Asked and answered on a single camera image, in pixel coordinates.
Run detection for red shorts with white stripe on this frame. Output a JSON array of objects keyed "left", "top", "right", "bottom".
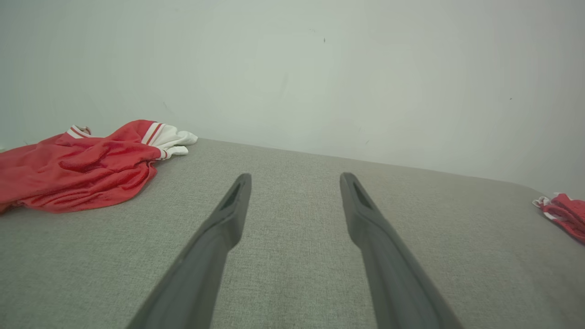
[{"left": 532, "top": 192, "right": 585, "bottom": 245}]

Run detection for red and white basketball jersey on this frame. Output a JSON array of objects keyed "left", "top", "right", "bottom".
[{"left": 0, "top": 119, "right": 199, "bottom": 215}]

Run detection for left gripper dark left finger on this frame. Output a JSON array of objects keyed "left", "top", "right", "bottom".
[{"left": 127, "top": 173, "right": 253, "bottom": 329}]

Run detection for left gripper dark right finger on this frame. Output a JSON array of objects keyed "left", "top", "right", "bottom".
[{"left": 339, "top": 172, "right": 463, "bottom": 329}]

